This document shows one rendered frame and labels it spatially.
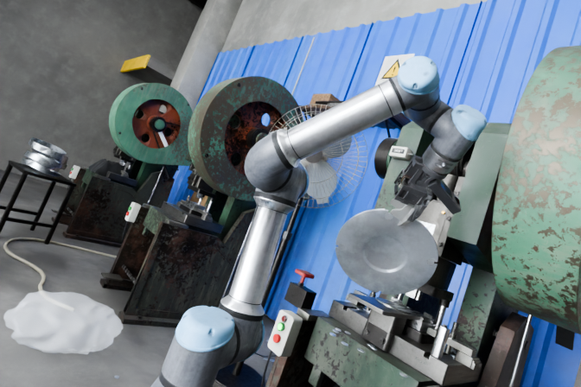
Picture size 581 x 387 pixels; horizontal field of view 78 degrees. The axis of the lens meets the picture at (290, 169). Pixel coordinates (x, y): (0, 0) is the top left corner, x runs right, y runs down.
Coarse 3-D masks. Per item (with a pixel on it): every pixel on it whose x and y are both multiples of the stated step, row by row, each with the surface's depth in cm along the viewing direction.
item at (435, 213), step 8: (432, 200) 133; (432, 208) 127; (440, 208) 125; (424, 216) 128; (432, 216) 126; (440, 216) 124; (424, 224) 127; (432, 224) 125; (440, 224) 123; (432, 232) 124; (440, 232) 122; (440, 264) 123; (448, 264) 127; (440, 272) 123; (448, 272) 128; (432, 280) 120; (440, 280) 124; (440, 288) 125
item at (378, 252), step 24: (360, 216) 102; (384, 216) 99; (336, 240) 107; (360, 240) 104; (384, 240) 103; (408, 240) 100; (432, 240) 98; (360, 264) 107; (384, 264) 106; (408, 264) 103; (384, 288) 108; (408, 288) 105
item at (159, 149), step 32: (128, 96) 339; (160, 96) 360; (128, 128) 344; (160, 128) 359; (128, 160) 385; (160, 160) 371; (96, 192) 354; (128, 192) 374; (160, 192) 399; (64, 224) 381; (96, 224) 359; (128, 224) 381
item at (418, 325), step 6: (402, 306) 130; (414, 312) 126; (420, 318) 121; (426, 318) 122; (408, 324) 123; (414, 324) 121; (420, 324) 120; (426, 324) 122; (420, 330) 120; (426, 330) 123
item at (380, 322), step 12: (360, 300) 111; (372, 300) 117; (384, 300) 124; (372, 312) 119; (384, 312) 105; (396, 312) 111; (408, 312) 117; (372, 324) 118; (384, 324) 115; (396, 324) 114; (372, 336) 117; (384, 336) 114; (384, 348) 113
